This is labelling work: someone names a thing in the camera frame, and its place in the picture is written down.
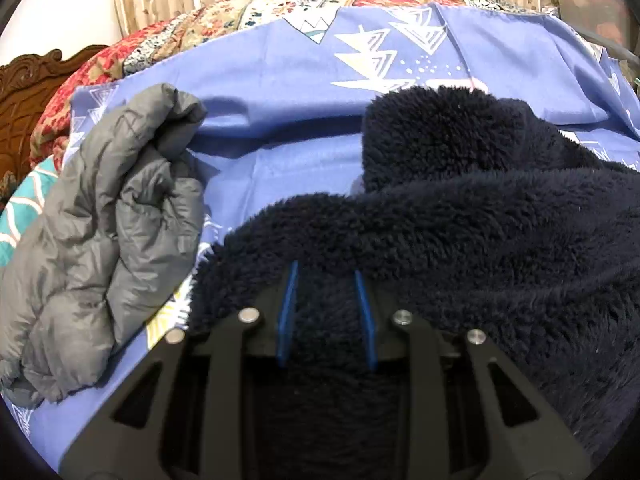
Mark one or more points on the blue printed bed sheet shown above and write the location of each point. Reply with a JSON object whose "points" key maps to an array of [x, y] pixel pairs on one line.
{"points": [[280, 95]]}

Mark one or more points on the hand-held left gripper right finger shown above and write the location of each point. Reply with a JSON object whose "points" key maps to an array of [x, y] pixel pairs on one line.
{"points": [[364, 310]]}

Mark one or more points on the dark navy fleece garment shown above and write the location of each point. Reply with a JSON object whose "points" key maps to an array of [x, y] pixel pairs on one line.
{"points": [[475, 200]]}

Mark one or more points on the grey puffer jacket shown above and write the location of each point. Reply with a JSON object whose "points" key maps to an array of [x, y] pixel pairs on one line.
{"points": [[100, 220]]}

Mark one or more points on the teal patterned cloth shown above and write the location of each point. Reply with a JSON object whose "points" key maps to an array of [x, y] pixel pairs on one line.
{"points": [[22, 205]]}

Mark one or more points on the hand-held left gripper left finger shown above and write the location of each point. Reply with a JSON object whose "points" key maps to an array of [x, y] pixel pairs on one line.
{"points": [[288, 305]]}

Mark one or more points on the carved wooden headboard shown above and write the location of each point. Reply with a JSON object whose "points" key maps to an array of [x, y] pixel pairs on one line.
{"points": [[25, 110]]}

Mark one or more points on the floral patchwork quilt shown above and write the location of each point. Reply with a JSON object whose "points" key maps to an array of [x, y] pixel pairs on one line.
{"points": [[210, 15]]}

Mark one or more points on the clear plastic storage box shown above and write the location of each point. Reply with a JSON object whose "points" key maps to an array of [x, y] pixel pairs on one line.
{"points": [[590, 2]]}

